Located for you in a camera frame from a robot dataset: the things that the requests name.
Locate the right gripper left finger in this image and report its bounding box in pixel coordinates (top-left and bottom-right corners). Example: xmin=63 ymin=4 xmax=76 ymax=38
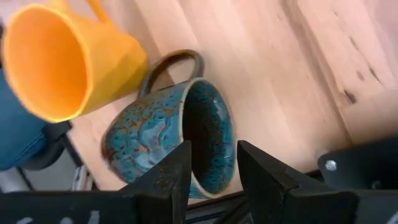
xmin=119 ymin=140 xmax=193 ymax=224

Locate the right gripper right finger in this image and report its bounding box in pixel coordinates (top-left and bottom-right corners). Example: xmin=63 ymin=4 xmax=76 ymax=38
xmin=237 ymin=139 xmax=358 ymax=224

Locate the blue brown speckled mug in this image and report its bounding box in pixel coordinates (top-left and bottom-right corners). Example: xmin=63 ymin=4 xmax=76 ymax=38
xmin=101 ymin=49 xmax=236 ymax=200

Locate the yellow mug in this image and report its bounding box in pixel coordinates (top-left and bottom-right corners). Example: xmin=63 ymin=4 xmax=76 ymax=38
xmin=1 ymin=0 xmax=149 ymax=124

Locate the person's leg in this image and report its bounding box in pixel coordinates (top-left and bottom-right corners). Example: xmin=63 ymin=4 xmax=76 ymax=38
xmin=0 ymin=70 xmax=47 ymax=171

